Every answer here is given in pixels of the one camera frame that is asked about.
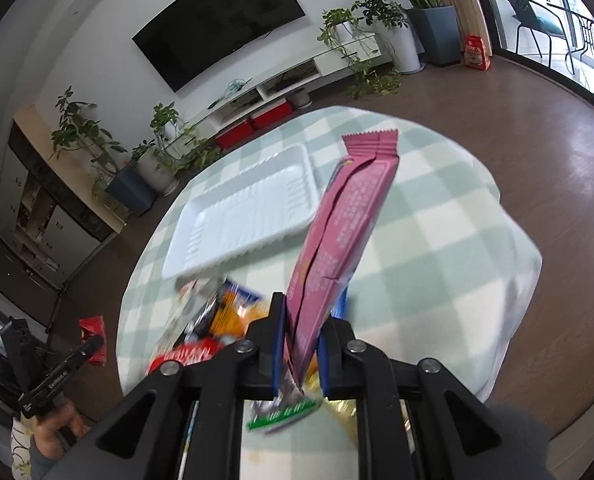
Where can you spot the white tv console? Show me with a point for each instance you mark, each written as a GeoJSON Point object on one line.
{"type": "Point", "coordinates": [274, 84]}

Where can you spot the trailing pothos on console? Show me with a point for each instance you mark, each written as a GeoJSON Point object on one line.
{"type": "Point", "coordinates": [342, 32]}

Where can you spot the green snack packet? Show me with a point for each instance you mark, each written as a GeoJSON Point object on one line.
{"type": "Point", "coordinates": [290, 405]}

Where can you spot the blue pot tall plant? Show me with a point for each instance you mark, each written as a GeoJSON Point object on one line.
{"type": "Point", "coordinates": [115, 180]}

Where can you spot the black wall television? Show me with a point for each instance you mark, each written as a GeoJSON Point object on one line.
{"type": "Point", "coordinates": [190, 36]}

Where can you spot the white plastic tray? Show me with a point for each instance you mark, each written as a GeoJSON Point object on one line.
{"type": "Point", "coordinates": [272, 199]}

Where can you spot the orange snack packet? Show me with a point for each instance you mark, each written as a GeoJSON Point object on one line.
{"type": "Point", "coordinates": [237, 308]}

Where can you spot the red gift bag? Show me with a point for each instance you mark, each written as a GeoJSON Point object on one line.
{"type": "Point", "coordinates": [475, 53]}

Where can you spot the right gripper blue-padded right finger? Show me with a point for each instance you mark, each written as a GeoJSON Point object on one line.
{"type": "Point", "coordinates": [331, 349]}

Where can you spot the white ribbed pot plant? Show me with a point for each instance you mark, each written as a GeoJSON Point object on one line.
{"type": "Point", "coordinates": [391, 22]}

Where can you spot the balcony glass table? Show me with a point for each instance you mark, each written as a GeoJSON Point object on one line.
{"type": "Point", "coordinates": [580, 33]}

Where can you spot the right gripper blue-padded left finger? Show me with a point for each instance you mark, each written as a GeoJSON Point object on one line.
{"type": "Point", "coordinates": [268, 335]}

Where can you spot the person's left hand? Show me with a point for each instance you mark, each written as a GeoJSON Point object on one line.
{"type": "Point", "coordinates": [47, 429]}

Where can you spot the red storage box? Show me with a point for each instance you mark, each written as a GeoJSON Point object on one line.
{"type": "Point", "coordinates": [236, 133]}
{"type": "Point", "coordinates": [271, 113]}

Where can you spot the green checked tablecloth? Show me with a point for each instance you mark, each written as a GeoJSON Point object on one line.
{"type": "Point", "coordinates": [446, 272]}

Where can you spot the white pot plant left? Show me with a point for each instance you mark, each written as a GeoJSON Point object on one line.
{"type": "Point", "coordinates": [174, 149]}

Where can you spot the pink snack wrapper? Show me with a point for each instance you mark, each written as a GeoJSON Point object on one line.
{"type": "Point", "coordinates": [335, 242]}

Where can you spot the red snack packet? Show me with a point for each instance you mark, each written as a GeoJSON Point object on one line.
{"type": "Point", "coordinates": [192, 352]}

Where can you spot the red storage box right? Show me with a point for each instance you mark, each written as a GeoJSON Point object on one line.
{"type": "Point", "coordinates": [271, 113]}

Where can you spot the red storage box left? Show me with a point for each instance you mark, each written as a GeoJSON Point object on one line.
{"type": "Point", "coordinates": [236, 133]}

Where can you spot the dark balcony chair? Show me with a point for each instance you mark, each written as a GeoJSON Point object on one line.
{"type": "Point", "coordinates": [536, 17]}

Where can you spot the dark blue tall planter plant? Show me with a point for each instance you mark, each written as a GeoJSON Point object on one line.
{"type": "Point", "coordinates": [435, 24]}

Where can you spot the wooden cabinet shelf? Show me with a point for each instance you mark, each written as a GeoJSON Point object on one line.
{"type": "Point", "coordinates": [48, 213]}

